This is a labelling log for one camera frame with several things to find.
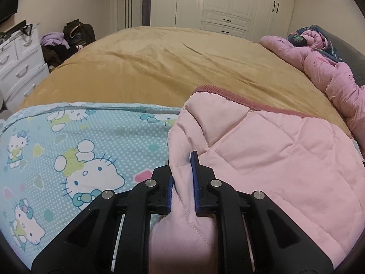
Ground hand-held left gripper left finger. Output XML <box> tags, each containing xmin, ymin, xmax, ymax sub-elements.
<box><xmin>31</xmin><ymin>164</ymin><xmax>174</xmax><ymax>274</ymax></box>

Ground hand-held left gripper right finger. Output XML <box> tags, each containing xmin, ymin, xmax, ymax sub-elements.
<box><xmin>190</xmin><ymin>151</ymin><xmax>334</xmax><ymax>274</ymax></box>

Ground pink quilted jacket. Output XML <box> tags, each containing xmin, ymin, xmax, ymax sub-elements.
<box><xmin>148</xmin><ymin>85</ymin><xmax>364</xmax><ymax>274</ymax></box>

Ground dark brown clothes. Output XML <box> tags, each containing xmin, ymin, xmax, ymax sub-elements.
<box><xmin>42</xmin><ymin>44</ymin><xmax>77</xmax><ymax>66</ymax></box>

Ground purple clothes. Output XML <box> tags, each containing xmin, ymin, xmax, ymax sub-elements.
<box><xmin>40</xmin><ymin>32</ymin><xmax>70</xmax><ymax>49</ymax></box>

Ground tan bedspread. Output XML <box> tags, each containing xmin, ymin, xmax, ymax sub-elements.
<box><xmin>17</xmin><ymin>26</ymin><xmax>354</xmax><ymax>140</ymax></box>

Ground light blue cartoon print blanket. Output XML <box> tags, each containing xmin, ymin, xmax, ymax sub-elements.
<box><xmin>0</xmin><ymin>101</ymin><xmax>183</xmax><ymax>271</ymax></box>

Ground pink printed quilt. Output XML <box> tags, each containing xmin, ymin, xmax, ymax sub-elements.
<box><xmin>259</xmin><ymin>31</ymin><xmax>365</xmax><ymax>137</ymax></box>

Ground dark teal floral pillow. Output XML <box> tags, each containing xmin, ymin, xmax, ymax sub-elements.
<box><xmin>287</xmin><ymin>25</ymin><xmax>343</xmax><ymax>63</ymax></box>

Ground white wardrobe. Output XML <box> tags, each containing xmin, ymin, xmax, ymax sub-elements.
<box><xmin>150</xmin><ymin>0</ymin><xmax>297</xmax><ymax>42</ymax></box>

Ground white door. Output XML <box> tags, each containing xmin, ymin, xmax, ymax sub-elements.
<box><xmin>117</xmin><ymin>0</ymin><xmax>151</xmax><ymax>32</ymax></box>

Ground dark backpack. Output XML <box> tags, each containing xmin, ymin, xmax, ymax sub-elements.
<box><xmin>63</xmin><ymin>19</ymin><xmax>96</xmax><ymax>46</ymax></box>

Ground white chest of drawers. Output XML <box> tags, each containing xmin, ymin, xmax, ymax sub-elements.
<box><xmin>0</xmin><ymin>23</ymin><xmax>50</xmax><ymax>113</ymax></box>

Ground grey headboard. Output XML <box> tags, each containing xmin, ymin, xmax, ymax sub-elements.
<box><xmin>319</xmin><ymin>25</ymin><xmax>365</xmax><ymax>87</ymax></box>

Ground black television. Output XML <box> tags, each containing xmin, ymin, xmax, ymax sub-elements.
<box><xmin>0</xmin><ymin>0</ymin><xmax>20</xmax><ymax>25</ymax></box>

